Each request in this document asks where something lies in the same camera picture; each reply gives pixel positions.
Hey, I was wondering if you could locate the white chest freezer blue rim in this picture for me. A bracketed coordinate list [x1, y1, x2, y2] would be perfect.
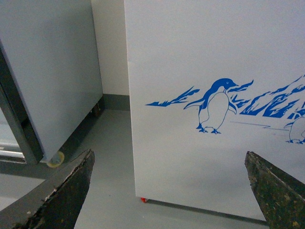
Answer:
[124, 0, 305, 219]

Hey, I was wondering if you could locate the yellowish cabinet caster wheel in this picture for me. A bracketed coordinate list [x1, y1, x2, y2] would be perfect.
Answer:
[47, 151, 65, 168]

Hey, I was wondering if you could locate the white cabinet with dark frame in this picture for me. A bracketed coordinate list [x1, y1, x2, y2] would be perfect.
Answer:
[0, 0, 102, 162]

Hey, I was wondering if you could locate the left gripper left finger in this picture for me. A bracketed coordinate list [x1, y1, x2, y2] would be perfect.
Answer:
[0, 149, 95, 229]

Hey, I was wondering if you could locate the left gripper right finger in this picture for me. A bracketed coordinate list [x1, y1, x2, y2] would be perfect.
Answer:
[244, 151, 305, 229]

